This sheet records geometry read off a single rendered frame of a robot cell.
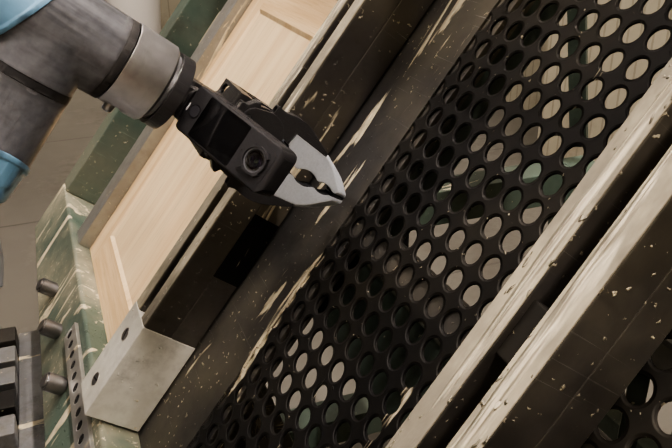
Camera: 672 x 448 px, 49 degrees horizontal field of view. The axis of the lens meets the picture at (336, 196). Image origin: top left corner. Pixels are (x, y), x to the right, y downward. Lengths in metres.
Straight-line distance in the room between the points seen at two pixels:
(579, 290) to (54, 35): 0.43
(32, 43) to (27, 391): 0.78
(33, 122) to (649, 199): 0.45
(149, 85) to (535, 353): 0.38
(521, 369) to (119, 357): 0.56
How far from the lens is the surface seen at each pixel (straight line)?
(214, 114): 0.64
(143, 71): 0.63
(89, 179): 1.56
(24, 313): 3.01
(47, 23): 0.62
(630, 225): 0.42
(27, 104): 0.63
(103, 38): 0.63
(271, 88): 1.02
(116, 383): 0.89
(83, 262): 1.29
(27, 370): 1.35
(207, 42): 1.28
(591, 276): 0.42
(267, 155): 0.60
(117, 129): 1.54
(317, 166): 0.71
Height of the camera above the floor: 1.48
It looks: 23 degrees down
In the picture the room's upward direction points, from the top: straight up
